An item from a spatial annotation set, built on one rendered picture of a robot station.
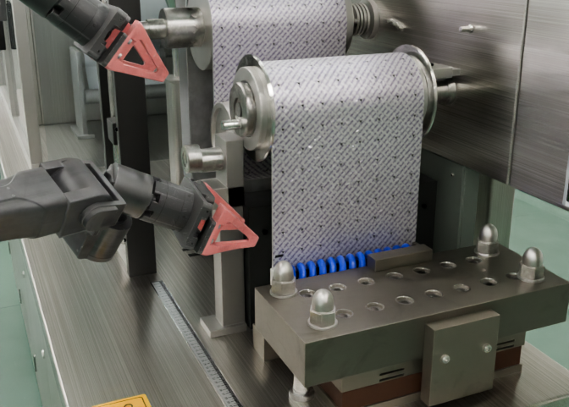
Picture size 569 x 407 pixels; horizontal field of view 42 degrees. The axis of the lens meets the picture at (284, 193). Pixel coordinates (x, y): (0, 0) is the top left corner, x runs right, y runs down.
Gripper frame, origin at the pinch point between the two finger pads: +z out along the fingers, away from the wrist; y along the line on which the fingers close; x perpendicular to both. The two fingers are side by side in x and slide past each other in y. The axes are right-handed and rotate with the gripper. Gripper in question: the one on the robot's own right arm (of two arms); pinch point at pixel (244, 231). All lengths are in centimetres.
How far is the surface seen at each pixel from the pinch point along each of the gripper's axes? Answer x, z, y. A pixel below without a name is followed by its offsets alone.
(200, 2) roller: 24.6, -8.8, -32.5
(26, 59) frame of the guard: -6, -22, -103
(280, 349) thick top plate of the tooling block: -9.7, 5.8, 12.2
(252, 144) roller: 10.5, -2.0, -5.4
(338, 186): 10.1, 11.1, -1.9
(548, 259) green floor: -11, 239, -170
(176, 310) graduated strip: -21.3, 4.0, -17.6
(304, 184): 8.6, 6.0, -1.6
